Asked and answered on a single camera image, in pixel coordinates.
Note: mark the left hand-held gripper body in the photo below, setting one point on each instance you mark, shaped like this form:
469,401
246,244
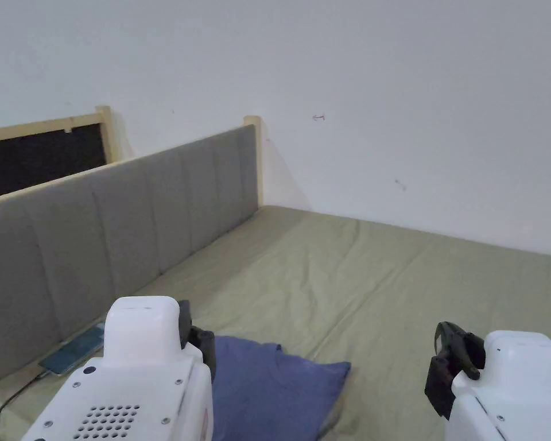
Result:
137,381

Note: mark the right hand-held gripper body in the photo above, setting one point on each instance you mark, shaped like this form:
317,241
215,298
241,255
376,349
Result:
519,381

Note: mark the smartphone with dark screen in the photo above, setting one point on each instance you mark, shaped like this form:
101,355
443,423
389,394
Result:
69,356

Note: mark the blue garment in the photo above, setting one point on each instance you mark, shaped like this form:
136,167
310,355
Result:
266,390

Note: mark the bed with pale green sheet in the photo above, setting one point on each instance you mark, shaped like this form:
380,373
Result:
349,285

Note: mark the grey padded headboard wooden frame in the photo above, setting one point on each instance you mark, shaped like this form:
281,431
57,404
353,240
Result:
119,220

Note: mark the wooden frame with black panel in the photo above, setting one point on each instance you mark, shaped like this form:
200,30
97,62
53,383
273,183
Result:
36,156

